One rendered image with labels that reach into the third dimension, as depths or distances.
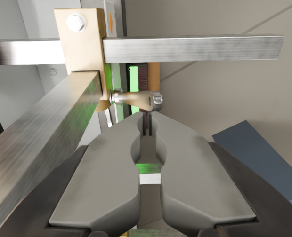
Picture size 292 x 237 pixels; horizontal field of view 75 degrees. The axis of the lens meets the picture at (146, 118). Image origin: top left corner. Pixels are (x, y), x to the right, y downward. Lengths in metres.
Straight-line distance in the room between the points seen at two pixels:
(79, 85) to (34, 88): 0.35
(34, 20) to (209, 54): 0.42
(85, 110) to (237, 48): 0.21
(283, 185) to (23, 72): 1.08
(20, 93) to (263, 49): 0.47
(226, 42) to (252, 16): 0.98
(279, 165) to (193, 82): 0.63
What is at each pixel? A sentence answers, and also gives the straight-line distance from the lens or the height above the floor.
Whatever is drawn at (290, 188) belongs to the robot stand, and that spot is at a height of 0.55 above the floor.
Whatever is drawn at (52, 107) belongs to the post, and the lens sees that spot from 0.17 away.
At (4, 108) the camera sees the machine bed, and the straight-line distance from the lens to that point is 0.47.
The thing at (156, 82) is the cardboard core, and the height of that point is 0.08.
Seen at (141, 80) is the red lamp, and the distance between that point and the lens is 0.44.
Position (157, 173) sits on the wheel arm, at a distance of 0.39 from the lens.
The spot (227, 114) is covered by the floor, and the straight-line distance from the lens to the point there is 1.39.
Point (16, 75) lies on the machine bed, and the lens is 0.51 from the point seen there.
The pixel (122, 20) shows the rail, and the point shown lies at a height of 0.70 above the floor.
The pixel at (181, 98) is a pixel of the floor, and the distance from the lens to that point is 1.25.
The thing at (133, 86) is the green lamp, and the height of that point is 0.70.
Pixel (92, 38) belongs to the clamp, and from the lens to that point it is 0.26.
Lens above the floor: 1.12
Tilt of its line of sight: 61 degrees down
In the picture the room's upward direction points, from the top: 178 degrees clockwise
